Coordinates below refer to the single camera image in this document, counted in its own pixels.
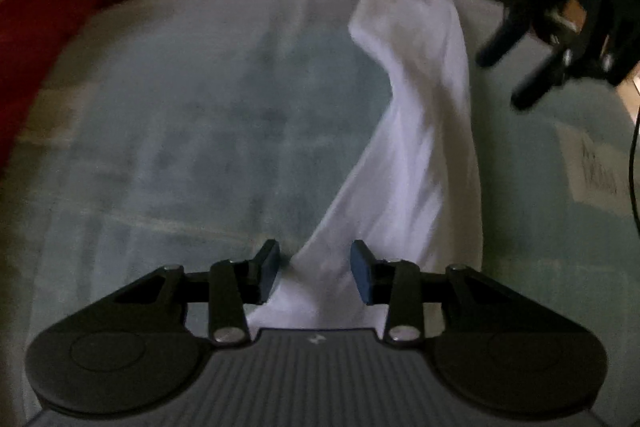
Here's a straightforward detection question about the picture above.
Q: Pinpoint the black cable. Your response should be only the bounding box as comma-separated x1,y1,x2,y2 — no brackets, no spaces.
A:
627,104,640,228

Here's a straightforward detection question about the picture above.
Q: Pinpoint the green checked bed sheet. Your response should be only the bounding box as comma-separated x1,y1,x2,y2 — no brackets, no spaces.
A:
0,0,640,427

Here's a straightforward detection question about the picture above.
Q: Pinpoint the white printed sweatshirt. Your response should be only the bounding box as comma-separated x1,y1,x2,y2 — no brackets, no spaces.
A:
247,0,483,343

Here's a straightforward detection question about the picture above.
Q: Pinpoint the red duvet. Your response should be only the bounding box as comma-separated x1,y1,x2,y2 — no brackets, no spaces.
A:
0,0,108,172

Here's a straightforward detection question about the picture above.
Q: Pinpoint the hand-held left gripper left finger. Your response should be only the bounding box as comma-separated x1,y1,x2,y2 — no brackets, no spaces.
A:
65,239,281,347

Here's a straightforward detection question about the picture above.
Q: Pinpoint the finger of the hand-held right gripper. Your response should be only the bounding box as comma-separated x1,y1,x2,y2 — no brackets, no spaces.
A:
476,0,578,68
511,47,571,112

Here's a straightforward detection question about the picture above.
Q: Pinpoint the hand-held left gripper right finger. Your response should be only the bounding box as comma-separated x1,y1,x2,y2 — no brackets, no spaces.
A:
350,239,576,350

